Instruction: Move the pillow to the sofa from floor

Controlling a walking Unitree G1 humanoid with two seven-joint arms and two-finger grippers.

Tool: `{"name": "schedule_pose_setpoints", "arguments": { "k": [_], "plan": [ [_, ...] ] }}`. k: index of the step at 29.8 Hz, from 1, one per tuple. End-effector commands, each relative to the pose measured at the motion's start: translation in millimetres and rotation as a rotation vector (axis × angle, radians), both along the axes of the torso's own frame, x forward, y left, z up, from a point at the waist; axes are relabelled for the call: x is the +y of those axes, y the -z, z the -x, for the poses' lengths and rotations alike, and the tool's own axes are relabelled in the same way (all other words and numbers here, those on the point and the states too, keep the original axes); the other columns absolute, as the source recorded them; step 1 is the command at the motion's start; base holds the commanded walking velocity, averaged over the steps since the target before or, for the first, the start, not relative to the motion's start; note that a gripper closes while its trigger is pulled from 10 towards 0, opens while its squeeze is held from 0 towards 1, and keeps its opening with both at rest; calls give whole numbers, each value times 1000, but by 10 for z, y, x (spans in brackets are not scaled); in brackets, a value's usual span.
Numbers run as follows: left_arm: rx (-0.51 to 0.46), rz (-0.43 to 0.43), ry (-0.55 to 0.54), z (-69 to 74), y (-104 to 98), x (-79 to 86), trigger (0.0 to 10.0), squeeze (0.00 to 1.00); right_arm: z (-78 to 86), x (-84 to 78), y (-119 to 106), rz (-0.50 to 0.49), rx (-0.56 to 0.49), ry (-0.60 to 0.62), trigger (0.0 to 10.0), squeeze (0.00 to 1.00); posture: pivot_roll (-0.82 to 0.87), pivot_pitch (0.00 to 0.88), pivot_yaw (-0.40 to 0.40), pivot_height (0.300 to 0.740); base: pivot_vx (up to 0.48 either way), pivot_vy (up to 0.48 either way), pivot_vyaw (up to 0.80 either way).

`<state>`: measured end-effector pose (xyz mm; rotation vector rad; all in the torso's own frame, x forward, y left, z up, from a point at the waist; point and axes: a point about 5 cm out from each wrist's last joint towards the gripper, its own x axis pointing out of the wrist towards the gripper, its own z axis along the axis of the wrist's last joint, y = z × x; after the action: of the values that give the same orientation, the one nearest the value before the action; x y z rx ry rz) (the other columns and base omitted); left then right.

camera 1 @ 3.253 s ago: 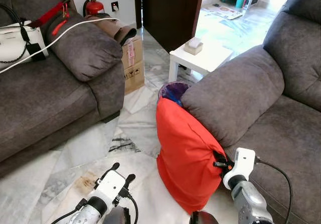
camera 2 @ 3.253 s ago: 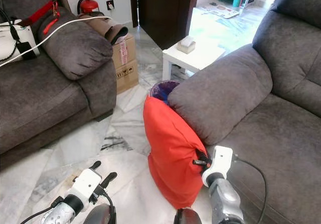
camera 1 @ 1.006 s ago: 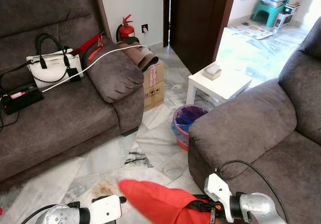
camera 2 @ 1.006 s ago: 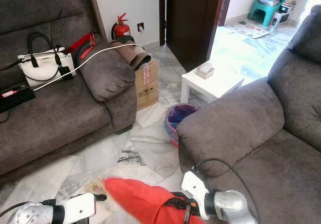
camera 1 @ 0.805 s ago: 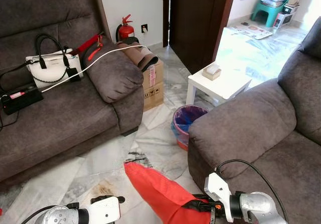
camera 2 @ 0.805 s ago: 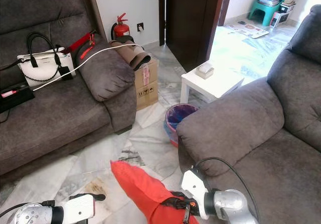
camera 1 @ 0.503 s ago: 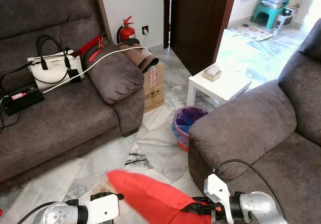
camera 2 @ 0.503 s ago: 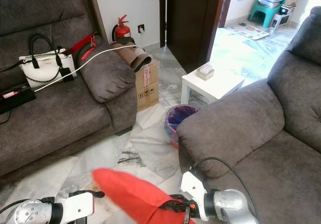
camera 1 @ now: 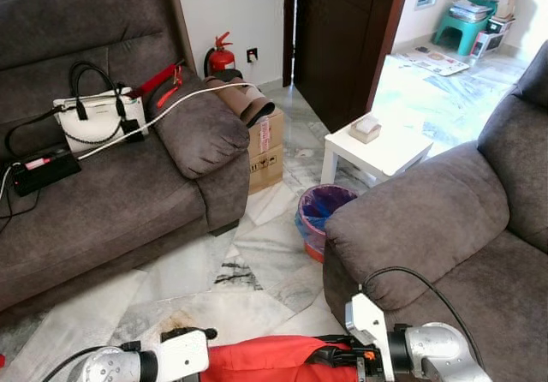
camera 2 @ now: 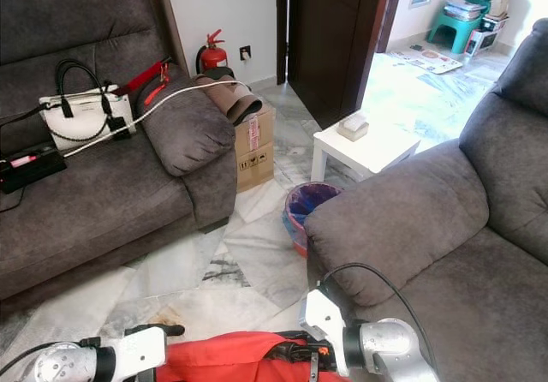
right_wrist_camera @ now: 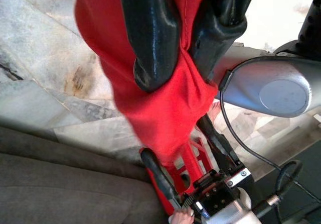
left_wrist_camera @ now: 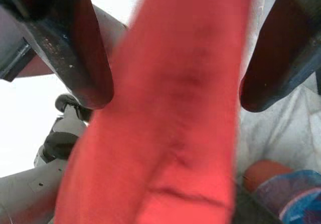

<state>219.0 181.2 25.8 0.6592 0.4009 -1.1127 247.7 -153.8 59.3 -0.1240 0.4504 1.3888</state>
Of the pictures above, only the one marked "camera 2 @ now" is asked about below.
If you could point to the stack of papers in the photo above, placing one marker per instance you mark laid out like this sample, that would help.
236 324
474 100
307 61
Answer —
464 8

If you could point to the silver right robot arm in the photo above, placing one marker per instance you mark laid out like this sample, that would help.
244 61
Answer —
392 344

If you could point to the beige tissue box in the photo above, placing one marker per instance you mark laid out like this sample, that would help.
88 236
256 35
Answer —
353 127

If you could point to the tall brown cardboard box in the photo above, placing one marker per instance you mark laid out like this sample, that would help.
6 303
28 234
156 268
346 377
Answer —
255 155

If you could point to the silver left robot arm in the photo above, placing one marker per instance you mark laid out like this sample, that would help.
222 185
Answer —
56 367

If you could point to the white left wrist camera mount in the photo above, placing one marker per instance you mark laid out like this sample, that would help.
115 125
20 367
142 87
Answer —
137 353

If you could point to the printed floor mat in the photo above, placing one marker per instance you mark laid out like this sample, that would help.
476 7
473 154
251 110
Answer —
428 59

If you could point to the red fabric pillow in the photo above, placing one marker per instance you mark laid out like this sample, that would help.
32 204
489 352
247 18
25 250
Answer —
231 361

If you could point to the wall power socket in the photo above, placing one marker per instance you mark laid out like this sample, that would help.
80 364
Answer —
245 53

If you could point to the dark brown wooden door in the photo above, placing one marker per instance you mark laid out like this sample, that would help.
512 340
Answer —
334 39

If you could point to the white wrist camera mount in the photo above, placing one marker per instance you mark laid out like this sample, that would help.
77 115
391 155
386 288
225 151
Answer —
321 313
137 353

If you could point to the beige cardboard box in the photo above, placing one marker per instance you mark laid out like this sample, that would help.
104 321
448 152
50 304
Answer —
495 1

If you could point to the dark grey-brown fabric sofa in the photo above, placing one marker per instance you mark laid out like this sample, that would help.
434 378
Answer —
437 228
103 206

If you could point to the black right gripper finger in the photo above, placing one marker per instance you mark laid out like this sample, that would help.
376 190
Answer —
295 347

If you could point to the green plastic stool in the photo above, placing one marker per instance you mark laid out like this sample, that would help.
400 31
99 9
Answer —
445 29

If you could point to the white square side table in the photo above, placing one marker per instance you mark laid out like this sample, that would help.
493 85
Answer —
372 149

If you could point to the brown rolled mat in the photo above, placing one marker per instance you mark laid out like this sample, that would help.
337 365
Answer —
235 101

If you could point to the red fire extinguisher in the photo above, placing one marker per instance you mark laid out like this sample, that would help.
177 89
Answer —
212 56

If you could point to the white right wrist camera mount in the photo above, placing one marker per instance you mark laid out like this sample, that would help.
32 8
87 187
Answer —
321 313

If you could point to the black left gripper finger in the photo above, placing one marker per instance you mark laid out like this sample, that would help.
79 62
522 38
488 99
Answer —
167 330

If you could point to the red bin with blue liner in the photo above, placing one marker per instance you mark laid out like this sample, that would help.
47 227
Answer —
308 202

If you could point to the black power adapter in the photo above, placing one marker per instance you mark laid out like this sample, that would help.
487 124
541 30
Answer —
119 128

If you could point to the black power strip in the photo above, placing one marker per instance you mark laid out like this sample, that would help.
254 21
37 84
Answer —
34 166

